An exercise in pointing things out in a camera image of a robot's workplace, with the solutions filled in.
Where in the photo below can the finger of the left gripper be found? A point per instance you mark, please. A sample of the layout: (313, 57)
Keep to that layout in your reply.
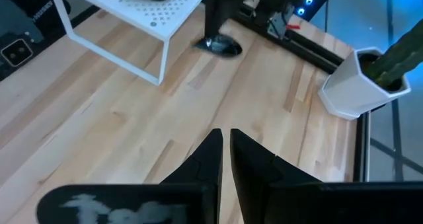
(224, 6)
(211, 6)

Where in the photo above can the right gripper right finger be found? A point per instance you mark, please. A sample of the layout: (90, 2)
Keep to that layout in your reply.
(257, 184)

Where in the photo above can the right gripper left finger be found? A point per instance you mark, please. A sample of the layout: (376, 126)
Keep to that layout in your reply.
(205, 171)

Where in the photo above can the white perforated riser shelf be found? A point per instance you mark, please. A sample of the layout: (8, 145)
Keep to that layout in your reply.
(148, 16)

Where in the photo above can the white hexagonal pot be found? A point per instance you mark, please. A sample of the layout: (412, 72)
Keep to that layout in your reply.
(350, 92)

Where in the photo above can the black electronics box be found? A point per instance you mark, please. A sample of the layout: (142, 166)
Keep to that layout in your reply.
(49, 19)

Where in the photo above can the green cactus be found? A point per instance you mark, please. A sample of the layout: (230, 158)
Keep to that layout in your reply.
(400, 59)

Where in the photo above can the silver mounting bracket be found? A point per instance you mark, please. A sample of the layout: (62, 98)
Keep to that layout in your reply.
(279, 24)

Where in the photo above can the black aluminium table frame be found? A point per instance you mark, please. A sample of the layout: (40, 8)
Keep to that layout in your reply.
(307, 49)

